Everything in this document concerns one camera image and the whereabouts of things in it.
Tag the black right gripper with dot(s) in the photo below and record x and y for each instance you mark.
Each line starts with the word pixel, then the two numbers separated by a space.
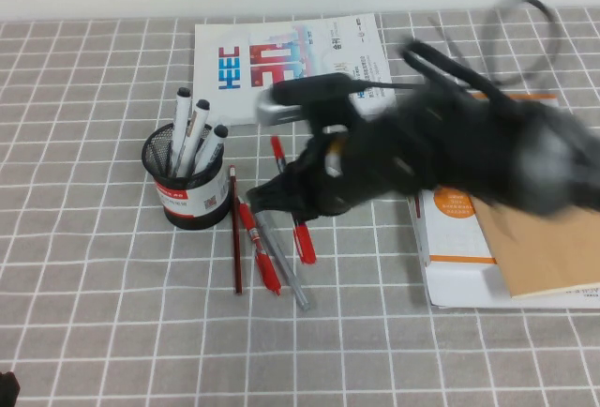
pixel 375 158

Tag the red and black marker pen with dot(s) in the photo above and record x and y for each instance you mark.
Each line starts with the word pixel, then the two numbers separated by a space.
pixel 304 245

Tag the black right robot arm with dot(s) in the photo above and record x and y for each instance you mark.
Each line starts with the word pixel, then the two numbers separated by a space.
pixel 506 144

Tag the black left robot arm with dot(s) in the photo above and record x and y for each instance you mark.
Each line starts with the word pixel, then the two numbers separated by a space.
pixel 7 390

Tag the red gel pen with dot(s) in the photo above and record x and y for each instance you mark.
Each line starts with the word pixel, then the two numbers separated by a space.
pixel 262 257

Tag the grey pen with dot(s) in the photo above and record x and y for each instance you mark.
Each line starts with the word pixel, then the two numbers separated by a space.
pixel 286 266

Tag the clear capped white pen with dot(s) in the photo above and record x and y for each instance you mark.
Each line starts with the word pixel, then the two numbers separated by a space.
pixel 219 120

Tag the black mesh pen holder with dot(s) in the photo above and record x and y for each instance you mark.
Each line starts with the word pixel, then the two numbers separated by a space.
pixel 187 219

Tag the red black striped pencil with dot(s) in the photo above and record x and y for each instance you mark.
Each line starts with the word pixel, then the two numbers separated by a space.
pixel 235 238

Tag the white marker with black cap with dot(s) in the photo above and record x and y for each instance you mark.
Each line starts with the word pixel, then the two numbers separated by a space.
pixel 214 142
pixel 180 125
pixel 196 130

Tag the grey checked tablecloth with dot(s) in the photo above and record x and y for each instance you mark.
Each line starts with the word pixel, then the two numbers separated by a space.
pixel 300 355

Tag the white HEEC booklet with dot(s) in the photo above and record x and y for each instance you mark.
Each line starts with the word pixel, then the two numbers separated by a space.
pixel 225 55

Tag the orange and white magazine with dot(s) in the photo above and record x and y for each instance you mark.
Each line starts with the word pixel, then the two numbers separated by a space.
pixel 450 238

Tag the white paper sheet stack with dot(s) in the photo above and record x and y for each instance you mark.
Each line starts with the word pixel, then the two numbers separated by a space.
pixel 459 285

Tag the kraft brown classic notebook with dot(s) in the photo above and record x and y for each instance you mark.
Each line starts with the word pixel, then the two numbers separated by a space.
pixel 548 257

